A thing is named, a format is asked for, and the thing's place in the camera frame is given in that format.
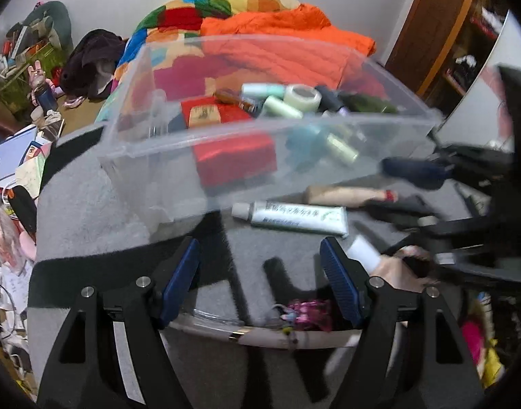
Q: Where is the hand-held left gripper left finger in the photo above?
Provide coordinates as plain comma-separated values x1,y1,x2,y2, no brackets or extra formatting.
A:
36,236,202,409

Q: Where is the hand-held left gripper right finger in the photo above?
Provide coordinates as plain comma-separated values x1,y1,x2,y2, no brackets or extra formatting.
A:
319,236,485,409

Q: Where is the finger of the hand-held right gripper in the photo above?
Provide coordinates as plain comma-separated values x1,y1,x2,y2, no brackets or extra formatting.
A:
363,195,442,230
380,157,451,191

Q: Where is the peach tube with white cap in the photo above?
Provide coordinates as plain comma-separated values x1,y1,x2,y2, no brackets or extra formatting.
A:
347,234,438,294

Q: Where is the tan stick with red end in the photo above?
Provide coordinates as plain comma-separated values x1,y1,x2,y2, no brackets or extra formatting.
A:
304,184,398,207

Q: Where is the dark green bottle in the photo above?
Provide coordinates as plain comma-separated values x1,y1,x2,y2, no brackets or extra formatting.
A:
341,93,400,116

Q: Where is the clear plastic bin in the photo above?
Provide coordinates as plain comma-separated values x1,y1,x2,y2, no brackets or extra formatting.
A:
96,34,442,245

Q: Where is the white lace tape roll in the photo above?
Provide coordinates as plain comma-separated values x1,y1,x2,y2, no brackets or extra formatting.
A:
284,85,322,112

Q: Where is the long red box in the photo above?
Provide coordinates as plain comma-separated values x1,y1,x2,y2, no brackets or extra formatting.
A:
180,96,278,188

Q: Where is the pale green tube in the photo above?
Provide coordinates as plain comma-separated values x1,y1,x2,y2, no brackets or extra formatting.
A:
260,96,360,166

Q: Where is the mint green tube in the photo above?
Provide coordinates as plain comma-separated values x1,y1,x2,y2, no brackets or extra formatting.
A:
241,83,287,99

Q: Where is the small brown bottle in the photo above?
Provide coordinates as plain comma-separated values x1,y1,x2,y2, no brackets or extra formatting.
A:
213,89,259,113

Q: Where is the white ointment tube green print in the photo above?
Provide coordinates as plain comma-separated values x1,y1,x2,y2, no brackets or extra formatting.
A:
232,200,349,238

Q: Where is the white pink hairband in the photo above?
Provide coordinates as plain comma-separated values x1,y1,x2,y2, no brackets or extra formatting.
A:
169,307,363,350

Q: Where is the wooden shelf unit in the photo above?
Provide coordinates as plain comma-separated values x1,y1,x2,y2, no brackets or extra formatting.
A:
442,0,510,116

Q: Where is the wooden door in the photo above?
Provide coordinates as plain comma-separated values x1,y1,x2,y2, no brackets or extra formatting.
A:
382,0,485,99

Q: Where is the black pouch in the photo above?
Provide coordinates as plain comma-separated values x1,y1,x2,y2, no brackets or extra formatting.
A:
9,185,39,245

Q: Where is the pink pouch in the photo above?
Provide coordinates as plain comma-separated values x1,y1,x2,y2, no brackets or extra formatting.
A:
0,204,37,265

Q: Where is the printed booklet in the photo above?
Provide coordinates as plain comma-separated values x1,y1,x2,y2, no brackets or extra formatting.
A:
15,140,52,199

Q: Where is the orange puffer jacket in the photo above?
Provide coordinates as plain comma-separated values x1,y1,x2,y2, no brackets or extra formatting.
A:
200,3,377,90

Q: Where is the blue notebook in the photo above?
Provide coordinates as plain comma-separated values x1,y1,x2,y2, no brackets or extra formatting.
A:
0,124,40,188

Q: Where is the pink bunny toy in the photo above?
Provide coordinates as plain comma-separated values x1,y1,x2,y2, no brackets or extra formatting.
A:
27,60,59,111

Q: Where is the dark purple clothing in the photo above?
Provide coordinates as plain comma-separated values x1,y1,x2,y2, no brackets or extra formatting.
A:
58,29,127,99

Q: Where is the green gift bag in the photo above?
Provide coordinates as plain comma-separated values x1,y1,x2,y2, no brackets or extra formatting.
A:
0,45,65,113

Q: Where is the grey neck pillow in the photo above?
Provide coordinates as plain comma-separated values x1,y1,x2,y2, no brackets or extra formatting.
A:
7,1,74,56

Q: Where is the white cable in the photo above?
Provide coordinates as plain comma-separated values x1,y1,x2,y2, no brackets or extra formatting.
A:
0,281,31,350

